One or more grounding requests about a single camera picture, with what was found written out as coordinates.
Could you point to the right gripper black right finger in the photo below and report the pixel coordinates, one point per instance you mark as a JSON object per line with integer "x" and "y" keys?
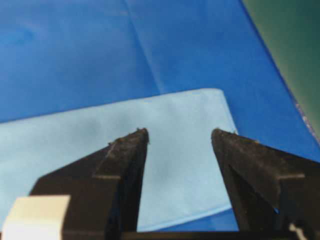
{"x": 275, "y": 195}

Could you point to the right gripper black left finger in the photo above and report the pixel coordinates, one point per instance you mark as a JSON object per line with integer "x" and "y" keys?
{"x": 104, "y": 188}

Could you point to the light blue towel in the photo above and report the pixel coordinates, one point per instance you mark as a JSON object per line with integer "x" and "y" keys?
{"x": 183, "y": 188}

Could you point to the dark blue table cloth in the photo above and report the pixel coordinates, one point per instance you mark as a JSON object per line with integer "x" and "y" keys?
{"x": 64, "y": 55}

